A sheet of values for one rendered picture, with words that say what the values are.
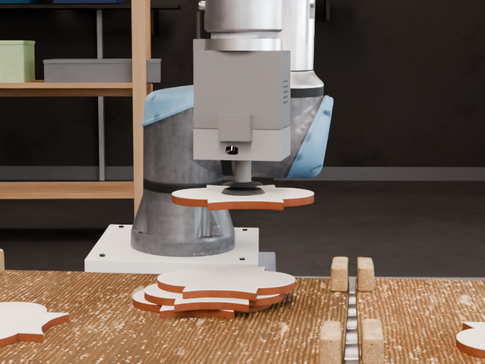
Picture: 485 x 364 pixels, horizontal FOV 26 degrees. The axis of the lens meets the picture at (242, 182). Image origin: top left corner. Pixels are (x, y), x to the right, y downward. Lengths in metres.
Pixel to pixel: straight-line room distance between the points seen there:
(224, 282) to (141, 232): 0.47
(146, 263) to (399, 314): 0.50
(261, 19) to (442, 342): 0.33
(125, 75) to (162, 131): 4.96
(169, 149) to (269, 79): 0.49
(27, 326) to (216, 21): 0.33
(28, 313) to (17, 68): 5.52
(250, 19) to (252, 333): 0.29
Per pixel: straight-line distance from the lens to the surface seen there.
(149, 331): 0.96
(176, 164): 1.45
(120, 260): 1.43
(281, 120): 0.98
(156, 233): 1.46
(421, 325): 0.99
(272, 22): 0.99
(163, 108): 1.44
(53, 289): 1.13
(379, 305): 1.06
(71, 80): 6.42
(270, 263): 1.57
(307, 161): 1.43
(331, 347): 0.85
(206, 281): 1.04
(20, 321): 0.98
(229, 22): 0.98
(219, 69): 0.99
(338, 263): 1.13
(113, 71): 6.40
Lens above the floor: 1.19
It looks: 7 degrees down
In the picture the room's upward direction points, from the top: straight up
